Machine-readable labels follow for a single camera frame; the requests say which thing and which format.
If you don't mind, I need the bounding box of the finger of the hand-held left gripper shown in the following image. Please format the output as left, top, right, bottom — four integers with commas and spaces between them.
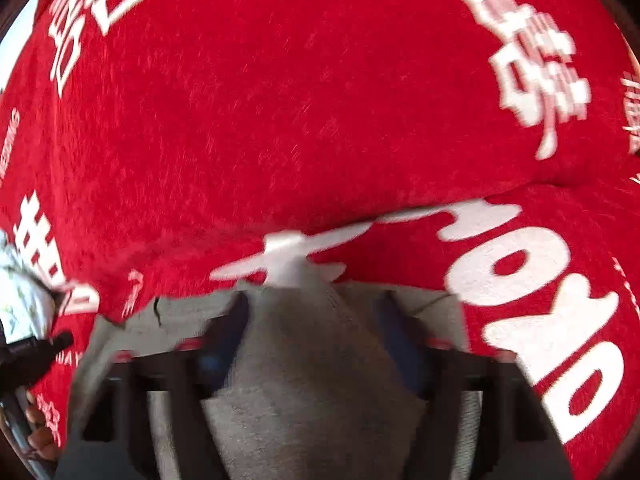
7, 331, 74, 363

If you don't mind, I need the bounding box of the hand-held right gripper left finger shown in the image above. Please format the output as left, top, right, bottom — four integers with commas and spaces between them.
80, 291, 252, 480

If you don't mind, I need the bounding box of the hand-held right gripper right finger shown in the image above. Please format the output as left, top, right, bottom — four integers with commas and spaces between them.
374, 291, 557, 480

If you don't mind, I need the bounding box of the grey knit sweater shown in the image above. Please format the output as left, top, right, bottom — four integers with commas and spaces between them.
54, 274, 573, 480

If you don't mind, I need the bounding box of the person's left hand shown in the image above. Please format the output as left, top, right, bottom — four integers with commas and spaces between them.
24, 392, 62, 462

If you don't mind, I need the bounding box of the white floral cloth bundle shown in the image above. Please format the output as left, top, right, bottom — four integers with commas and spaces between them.
0, 230, 57, 341

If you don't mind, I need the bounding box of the red printed blanket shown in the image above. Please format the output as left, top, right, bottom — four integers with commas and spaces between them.
0, 0, 640, 480

